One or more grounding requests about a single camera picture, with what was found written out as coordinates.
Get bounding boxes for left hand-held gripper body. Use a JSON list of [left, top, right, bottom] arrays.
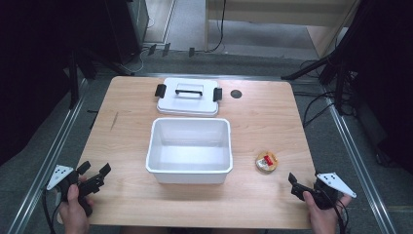
[[46, 164, 105, 217]]

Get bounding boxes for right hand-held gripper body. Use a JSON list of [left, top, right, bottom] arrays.
[[300, 172, 357, 211]]

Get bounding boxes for person's right hand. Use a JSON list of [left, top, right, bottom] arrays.
[[303, 190, 354, 234]]

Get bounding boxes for person's left hand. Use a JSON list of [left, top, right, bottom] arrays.
[[57, 175, 95, 234]]

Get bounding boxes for white plastic storage box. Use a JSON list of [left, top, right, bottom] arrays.
[[145, 117, 234, 185]]

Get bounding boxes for black metal stand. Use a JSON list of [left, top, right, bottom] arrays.
[[66, 48, 98, 110]]

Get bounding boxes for dark curtain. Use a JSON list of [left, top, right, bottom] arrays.
[[0, 0, 110, 167], [352, 0, 413, 175]]

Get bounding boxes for black tripod stand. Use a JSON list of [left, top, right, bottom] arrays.
[[280, 0, 384, 115]]

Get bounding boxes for black computer tower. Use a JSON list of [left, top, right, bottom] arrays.
[[102, 0, 151, 65]]

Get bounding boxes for light wooden cabinet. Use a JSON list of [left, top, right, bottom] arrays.
[[204, 0, 362, 59]]

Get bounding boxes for metal floor rail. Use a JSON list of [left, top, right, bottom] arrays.
[[319, 83, 397, 234], [6, 77, 90, 234]]

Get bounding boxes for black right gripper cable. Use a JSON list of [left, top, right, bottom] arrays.
[[330, 194, 351, 234]]

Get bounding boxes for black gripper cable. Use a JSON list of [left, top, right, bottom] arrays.
[[330, 194, 351, 234], [41, 189, 62, 234]]

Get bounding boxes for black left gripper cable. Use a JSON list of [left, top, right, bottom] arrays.
[[41, 189, 62, 234]]

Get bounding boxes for black floor cables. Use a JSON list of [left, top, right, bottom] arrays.
[[292, 90, 358, 129]]

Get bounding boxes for white lid with black handle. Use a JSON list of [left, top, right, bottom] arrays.
[[154, 77, 224, 118]]

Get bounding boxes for white floor cable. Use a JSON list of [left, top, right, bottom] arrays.
[[124, 48, 146, 74]]

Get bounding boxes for black hanging cable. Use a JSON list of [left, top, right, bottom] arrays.
[[206, 0, 228, 54]]

